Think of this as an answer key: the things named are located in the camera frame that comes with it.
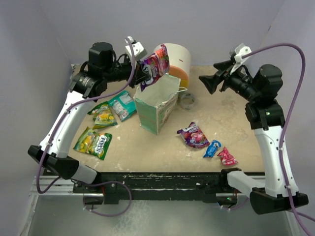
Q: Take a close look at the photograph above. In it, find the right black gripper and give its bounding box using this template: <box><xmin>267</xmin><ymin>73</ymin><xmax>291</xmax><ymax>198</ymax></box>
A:
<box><xmin>200</xmin><ymin>59</ymin><xmax>260</xmax><ymax>102</ymax></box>

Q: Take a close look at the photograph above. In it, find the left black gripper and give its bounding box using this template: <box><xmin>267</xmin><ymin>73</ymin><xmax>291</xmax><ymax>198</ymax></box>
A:
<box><xmin>103</xmin><ymin>57</ymin><xmax>151</xmax><ymax>89</ymax></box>

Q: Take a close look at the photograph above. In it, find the purple Foxs candy bag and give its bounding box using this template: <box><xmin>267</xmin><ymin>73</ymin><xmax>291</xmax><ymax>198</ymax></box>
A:
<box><xmin>140</xmin><ymin>44</ymin><xmax>170</xmax><ymax>91</ymax></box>

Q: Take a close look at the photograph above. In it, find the green Fresh paper bag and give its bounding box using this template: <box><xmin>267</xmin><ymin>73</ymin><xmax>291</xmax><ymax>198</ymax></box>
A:
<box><xmin>133</xmin><ymin>74</ymin><xmax>187</xmax><ymax>135</ymax></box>

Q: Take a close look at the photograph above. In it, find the green yellow candy bag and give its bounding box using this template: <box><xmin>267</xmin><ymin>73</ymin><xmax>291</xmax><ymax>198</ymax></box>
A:
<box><xmin>88</xmin><ymin>101</ymin><xmax>118</xmax><ymax>129</ymax></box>

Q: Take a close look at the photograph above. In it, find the purple berry candy bag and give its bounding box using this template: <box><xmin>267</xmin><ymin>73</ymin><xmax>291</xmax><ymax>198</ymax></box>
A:
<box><xmin>177</xmin><ymin>122</ymin><xmax>210</xmax><ymax>149</ymax></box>

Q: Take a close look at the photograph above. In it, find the small blue snack packet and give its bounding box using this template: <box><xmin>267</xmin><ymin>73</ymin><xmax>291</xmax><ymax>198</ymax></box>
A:
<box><xmin>203</xmin><ymin>140</ymin><xmax>221</xmax><ymax>158</ymax></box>

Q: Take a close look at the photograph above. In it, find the small red snack packet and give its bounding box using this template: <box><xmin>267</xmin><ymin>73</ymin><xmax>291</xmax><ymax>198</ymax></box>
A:
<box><xmin>217</xmin><ymin>147</ymin><xmax>238</xmax><ymax>166</ymax></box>

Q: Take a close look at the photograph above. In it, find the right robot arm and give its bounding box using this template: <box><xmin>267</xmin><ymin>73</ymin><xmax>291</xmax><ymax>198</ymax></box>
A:
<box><xmin>199</xmin><ymin>60</ymin><xmax>309</xmax><ymax>215</ymax></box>

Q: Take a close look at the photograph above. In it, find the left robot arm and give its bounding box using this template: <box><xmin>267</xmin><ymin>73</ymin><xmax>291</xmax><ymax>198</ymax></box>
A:
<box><xmin>28</xmin><ymin>37</ymin><xmax>147</xmax><ymax>193</ymax></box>

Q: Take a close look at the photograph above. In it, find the large green Foxs bag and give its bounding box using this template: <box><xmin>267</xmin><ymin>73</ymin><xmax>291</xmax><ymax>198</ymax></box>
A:
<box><xmin>73</xmin><ymin>127</ymin><xmax>112</xmax><ymax>160</ymax></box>

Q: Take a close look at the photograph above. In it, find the teal snack packet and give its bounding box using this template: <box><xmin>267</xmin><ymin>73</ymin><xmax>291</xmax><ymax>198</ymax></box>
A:
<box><xmin>108</xmin><ymin>90</ymin><xmax>136</xmax><ymax>121</ymax></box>

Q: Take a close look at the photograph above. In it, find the clear tape roll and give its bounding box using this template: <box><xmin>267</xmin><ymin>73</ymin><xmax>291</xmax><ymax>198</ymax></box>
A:
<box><xmin>179</xmin><ymin>92</ymin><xmax>196</xmax><ymax>111</ymax></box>

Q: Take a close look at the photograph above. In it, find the pastel mini drawer cabinet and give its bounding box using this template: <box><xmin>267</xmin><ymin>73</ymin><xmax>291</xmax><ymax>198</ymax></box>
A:
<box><xmin>158</xmin><ymin>43</ymin><xmax>191</xmax><ymax>91</ymax></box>

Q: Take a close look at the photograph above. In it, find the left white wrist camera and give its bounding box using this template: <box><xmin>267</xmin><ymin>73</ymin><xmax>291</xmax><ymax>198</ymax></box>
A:
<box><xmin>125</xmin><ymin>36</ymin><xmax>147</xmax><ymax>61</ymax></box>

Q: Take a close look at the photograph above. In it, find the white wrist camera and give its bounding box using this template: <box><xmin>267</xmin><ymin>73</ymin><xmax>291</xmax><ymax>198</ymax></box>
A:
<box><xmin>125</xmin><ymin>36</ymin><xmax>147</xmax><ymax>61</ymax></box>
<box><xmin>229</xmin><ymin>43</ymin><xmax>252</xmax><ymax>75</ymax></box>

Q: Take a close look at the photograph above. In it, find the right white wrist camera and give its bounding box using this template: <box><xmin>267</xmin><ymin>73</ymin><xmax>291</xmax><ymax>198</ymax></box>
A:
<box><xmin>229</xmin><ymin>43</ymin><xmax>252</xmax><ymax>75</ymax></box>

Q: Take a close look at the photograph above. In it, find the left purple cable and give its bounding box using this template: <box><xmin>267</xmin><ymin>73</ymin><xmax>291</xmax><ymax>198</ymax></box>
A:
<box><xmin>35</xmin><ymin>37</ymin><xmax>136</xmax><ymax>194</ymax></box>

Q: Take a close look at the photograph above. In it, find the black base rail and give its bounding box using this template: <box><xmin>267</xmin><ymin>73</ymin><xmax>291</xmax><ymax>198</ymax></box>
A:
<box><xmin>73</xmin><ymin>172</ymin><xmax>240</xmax><ymax>206</ymax></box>

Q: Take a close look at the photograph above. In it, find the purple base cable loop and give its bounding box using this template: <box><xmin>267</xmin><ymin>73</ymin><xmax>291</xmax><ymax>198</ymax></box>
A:
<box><xmin>82</xmin><ymin>181</ymin><xmax>132</xmax><ymax>217</ymax></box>

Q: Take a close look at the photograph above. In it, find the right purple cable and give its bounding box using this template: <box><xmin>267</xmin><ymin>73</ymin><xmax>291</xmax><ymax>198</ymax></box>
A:
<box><xmin>242</xmin><ymin>43</ymin><xmax>315</xmax><ymax>236</ymax></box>

